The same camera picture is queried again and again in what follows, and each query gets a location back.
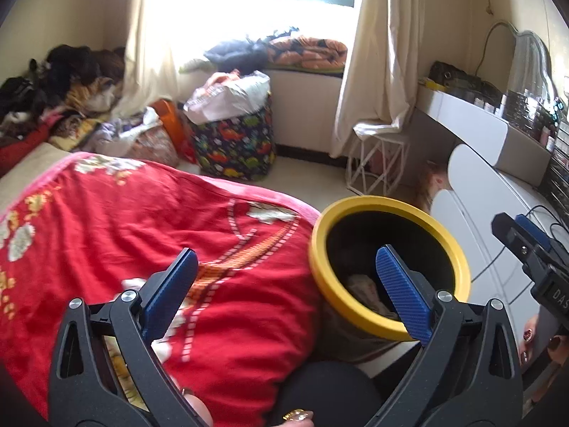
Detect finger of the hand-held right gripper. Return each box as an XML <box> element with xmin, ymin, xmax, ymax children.
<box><xmin>491</xmin><ymin>212</ymin><xmax>534</xmax><ymax>272</ymax></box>
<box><xmin>515</xmin><ymin>214</ymin><xmax>563</xmax><ymax>254</ymax></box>

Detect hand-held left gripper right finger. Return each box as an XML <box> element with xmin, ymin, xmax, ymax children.
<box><xmin>376</xmin><ymin>244</ymin><xmax>525</xmax><ymax>427</ymax></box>

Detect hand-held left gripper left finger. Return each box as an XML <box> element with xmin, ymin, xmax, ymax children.
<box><xmin>47</xmin><ymin>248</ymin><xmax>214</xmax><ymax>427</ymax></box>

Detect yellow-rimmed black bin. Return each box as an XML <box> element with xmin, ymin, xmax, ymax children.
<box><xmin>308</xmin><ymin>196</ymin><xmax>472</xmax><ymax>363</ymax></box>

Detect person's right hand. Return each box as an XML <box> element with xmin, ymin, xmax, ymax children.
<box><xmin>518</xmin><ymin>313</ymin><xmax>569</xmax><ymax>370</ymax></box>

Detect person's left hand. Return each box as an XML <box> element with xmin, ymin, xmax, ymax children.
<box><xmin>178</xmin><ymin>389</ymin><xmax>314</xmax><ymax>427</ymax></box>

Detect white chair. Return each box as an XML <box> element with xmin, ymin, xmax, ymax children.
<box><xmin>429</xmin><ymin>142</ymin><xmax>541</xmax><ymax>303</ymax></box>

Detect red floral blanket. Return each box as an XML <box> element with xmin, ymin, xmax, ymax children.
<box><xmin>0</xmin><ymin>151</ymin><xmax>325</xmax><ymax>423</ymax></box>

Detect orange-haired doll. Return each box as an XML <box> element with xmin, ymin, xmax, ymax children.
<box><xmin>415</xmin><ymin>162</ymin><xmax>454</xmax><ymax>212</ymax></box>

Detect white desk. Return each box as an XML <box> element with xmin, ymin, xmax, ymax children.
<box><xmin>415</xmin><ymin>84</ymin><xmax>552</xmax><ymax>188</ymax></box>

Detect cosmetics organizer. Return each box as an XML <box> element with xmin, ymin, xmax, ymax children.
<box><xmin>502</xmin><ymin>89</ymin><xmax>556</xmax><ymax>136</ymax></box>

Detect pink floral bag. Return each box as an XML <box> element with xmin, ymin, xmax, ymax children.
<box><xmin>129</xmin><ymin>125</ymin><xmax>181</xmax><ymax>167</ymax></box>

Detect dinosaur print laundry basket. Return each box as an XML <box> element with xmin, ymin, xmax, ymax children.
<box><xmin>191</xmin><ymin>93</ymin><xmax>276</xmax><ymax>181</ymax></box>

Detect white cloth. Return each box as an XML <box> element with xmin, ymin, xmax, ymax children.
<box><xmin>353</xmin><ymin>120</ymin><xmax>407</xmax><ymax>143</ymax></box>

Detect arched mirror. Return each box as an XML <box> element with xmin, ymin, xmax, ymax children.
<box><xmin>507</xmin><ymin>30</ymin><xmax>554</xmax><ymax>99</ymax></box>

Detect lilac cloth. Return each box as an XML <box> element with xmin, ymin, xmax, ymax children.
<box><xmin>84</xmin><ymin>107</ymin><xmax>161</xmax><ymax>152</ymax></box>

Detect orange bag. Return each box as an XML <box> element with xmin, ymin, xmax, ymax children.
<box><xmin>149</xmin><ymin>99</ymin><xmax>190</xmax><ymax>156</ymax></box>

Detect dark bag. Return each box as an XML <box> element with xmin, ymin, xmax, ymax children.
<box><xmin>429</xmin><ymin>61</ymin><xmax>481</xmax><ymax>87</ymax></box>

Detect beige bed sheet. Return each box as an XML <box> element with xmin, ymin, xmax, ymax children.
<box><xmin>0</xmin><ymin>142</ymin><xmax>74</xmax><ymax>196</ymax></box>

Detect white plastic sack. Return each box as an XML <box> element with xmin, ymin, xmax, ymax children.
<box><xmin>183</xmin><ymin>71</ymin><xmax>272</xmax><ymax>125</ymax></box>

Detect red garment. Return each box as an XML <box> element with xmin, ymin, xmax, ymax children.
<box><xmin>0</xmin><ymin>125</ymin><xmax>52</xmax><ymax>174</ymax></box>

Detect orange cloth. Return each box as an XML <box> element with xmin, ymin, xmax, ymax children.
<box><xmin>202</xmin><ymin>71</ymin><xmax>241</xmax><ymax>94</ymax></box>

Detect cream curtain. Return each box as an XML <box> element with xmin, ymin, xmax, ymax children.
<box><xmin>329</xmin><ymin>0</ymin><xmax>438</xmax><ymax>158</ymax></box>
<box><xmin>113</xmin><ymin>0</ymin><xmax>209</xmax><ymax>118</ymax></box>

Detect pile of dark clothes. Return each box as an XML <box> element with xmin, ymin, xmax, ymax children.
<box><xmin>0</xmin><ymin>44</ymin><xmax>127</xmax><ymax>143</ymax></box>

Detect dark jacket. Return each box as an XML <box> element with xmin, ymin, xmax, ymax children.
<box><xmin>203</xmin><ymin>31</ymin><xmax>278</xmax><ymax>72</ymax></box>

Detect orange patterned quilt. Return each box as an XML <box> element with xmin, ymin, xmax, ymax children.
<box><xmin>267</xmin><ymin>36</ymin><xmax>349</xmax><ymax>72</ymax></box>

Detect black floor cables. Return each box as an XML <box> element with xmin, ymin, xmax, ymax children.
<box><xmin>471</xmin><ymin>205</ymin><xmax>565</xmax><ymax>276</ymax></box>

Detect white wire stool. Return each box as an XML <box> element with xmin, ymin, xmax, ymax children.
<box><xmin>347</xmin><ymin>136</ymin><xmax>410</xmax><ymax>196</ymax></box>

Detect grey cable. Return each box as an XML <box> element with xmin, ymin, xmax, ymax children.
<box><xmin>473</xmin><ymin>20</ymin><xmax>516</xmax><ymax>76</ymax></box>

